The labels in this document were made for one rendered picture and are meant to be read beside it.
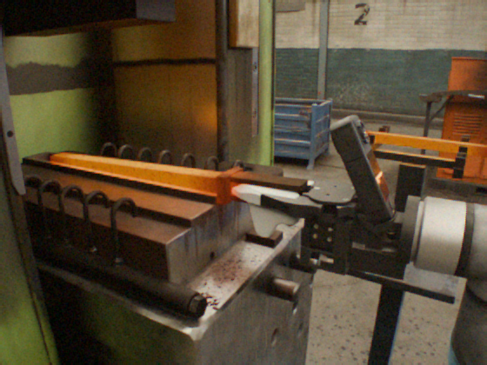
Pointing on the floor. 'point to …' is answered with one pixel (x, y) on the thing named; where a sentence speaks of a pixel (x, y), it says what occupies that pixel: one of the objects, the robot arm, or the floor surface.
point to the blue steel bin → (302, 128)
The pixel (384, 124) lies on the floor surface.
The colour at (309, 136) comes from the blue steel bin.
